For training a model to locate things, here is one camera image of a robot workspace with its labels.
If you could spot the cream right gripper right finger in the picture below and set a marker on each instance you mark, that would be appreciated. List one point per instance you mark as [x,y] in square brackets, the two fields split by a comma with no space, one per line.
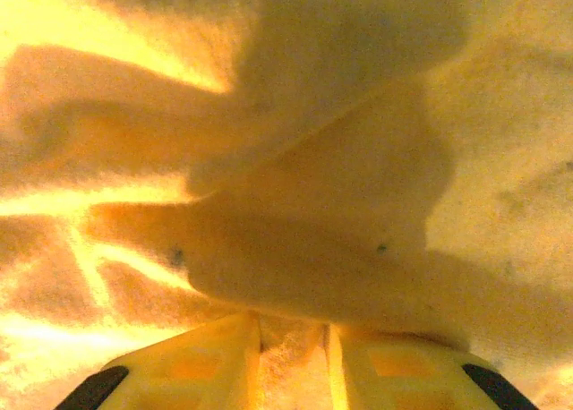
[403,383]

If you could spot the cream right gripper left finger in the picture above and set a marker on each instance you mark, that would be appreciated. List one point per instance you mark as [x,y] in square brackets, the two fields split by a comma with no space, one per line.
[192,374]

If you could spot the yellow t-shirt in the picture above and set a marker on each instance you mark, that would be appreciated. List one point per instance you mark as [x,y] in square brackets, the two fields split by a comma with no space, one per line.
[286,137]

